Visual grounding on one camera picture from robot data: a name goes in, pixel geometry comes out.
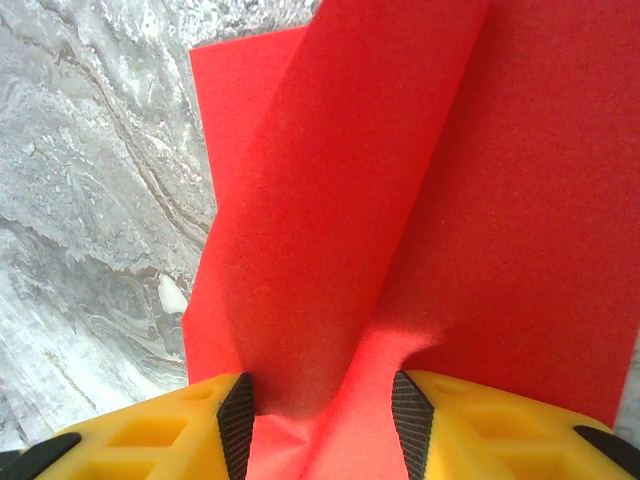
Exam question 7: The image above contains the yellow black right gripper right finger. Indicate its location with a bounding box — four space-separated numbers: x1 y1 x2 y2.
391 369 640 480

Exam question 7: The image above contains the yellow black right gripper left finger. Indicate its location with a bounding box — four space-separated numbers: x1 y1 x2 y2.
0 372 256 480

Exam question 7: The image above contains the red cloth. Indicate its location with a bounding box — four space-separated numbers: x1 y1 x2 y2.
182 0 640 480

